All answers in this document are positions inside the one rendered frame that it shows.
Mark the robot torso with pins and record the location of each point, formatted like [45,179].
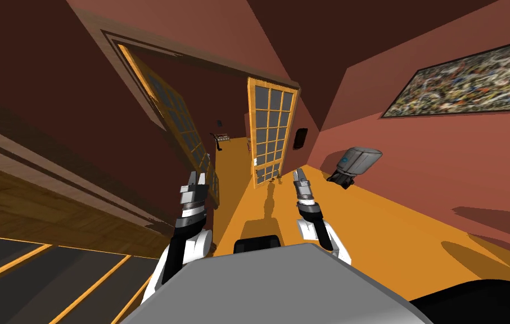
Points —
[259,288]

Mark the orange glass-pane door leaf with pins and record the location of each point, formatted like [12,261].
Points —
[270,130]
[178,121]

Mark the dark glass door orange bars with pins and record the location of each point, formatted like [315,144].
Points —
[34,283]

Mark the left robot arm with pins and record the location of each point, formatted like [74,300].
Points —
[182,245]

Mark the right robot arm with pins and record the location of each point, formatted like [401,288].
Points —
[315,227]

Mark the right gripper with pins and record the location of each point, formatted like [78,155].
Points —
[303,190]

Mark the speckled abstract wall picture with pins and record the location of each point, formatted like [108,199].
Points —
[470,81]

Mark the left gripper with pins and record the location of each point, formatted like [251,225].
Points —
[193,194]

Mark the grey rounded bin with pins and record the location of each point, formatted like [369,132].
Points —
[358,162]

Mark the black wall panel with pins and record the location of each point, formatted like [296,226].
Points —
[300,138]

